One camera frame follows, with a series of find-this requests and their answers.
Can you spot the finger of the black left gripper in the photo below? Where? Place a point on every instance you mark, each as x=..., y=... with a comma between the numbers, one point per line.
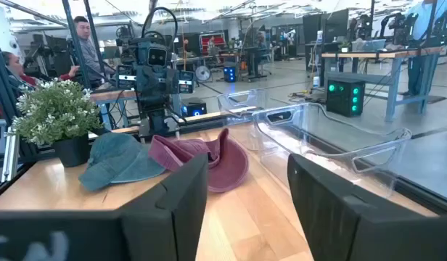
x=126, y=77
x=186, y=82

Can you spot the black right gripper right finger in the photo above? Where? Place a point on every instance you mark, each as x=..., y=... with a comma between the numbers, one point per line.
x=354, y=232

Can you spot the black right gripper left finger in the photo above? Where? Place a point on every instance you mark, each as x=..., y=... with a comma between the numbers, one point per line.
x=100, y=235

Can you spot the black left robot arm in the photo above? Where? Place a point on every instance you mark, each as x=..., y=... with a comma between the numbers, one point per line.
x=158, y=121

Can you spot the clear plastic container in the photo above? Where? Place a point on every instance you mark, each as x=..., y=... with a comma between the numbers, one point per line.
x=241, y=101
x=303, y=145

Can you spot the white floor fan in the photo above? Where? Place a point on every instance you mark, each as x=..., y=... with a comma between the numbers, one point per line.
x=202, y=73

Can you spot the wooden workbench blue legs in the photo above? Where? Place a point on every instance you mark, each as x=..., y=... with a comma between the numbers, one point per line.
x=112, y=95
x=390, y=55

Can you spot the computer tower blue lights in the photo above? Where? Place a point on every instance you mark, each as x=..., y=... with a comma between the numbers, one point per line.
x=193, y=107
x=229, y=74

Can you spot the person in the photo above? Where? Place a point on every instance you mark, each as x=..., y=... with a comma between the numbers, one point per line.
x=16, y=69
x=89, y=54
x=426, y=21

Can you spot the potted plant white flowers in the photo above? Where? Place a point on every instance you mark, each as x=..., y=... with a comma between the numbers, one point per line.
x=56, y=112

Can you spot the computer tower green lights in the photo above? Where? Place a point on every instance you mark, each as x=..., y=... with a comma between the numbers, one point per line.
x=345, y=98

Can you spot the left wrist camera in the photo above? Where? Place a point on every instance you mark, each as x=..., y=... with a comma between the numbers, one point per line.
x=157, y=54

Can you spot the silver aluminium bracket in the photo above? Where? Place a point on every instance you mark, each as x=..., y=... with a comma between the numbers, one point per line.
x=10, y=156

